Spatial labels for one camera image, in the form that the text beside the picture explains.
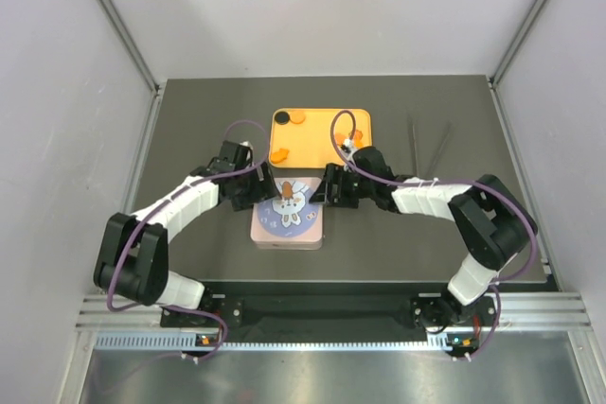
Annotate purple cable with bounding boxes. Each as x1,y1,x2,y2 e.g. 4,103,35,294
330,110,540,362
106,119,269,362

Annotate round orange cookie top-left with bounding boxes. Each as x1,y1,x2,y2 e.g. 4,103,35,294
289,111,306,124

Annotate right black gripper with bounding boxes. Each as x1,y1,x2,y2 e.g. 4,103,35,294
311,163,376,208

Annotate orange leaf cookie lower-right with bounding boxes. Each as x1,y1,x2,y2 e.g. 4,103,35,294
335,134,347,145

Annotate pink cookie tin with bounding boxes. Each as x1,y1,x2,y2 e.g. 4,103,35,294
251,236,323,251

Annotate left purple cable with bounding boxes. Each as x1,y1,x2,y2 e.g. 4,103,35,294
106,119,269,362

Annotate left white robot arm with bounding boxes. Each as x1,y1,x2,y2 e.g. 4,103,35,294
93,141,278,325

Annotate slotted cable duct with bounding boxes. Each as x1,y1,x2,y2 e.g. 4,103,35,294
95,332,479,352

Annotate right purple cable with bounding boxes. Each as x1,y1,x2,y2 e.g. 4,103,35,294
330,110,540,362

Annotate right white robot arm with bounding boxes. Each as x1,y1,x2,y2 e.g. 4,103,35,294
311,147,538,325

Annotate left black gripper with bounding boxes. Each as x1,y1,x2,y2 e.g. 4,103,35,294
231,160,280,211

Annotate orange fish cookie left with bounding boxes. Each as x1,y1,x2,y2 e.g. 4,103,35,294
270,148,290,165

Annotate black sandwich cookie top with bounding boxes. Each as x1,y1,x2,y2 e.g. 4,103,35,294
274,111,290,125

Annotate silver tin lid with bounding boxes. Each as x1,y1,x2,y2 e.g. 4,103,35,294
250,177,324,238

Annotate metal tongs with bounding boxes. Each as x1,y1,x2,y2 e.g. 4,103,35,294
406,113,455,179

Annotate yellow cookie tray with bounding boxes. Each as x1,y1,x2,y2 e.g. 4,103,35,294
269,108,372,169

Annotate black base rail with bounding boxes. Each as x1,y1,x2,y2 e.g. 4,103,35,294
160,280,503,343

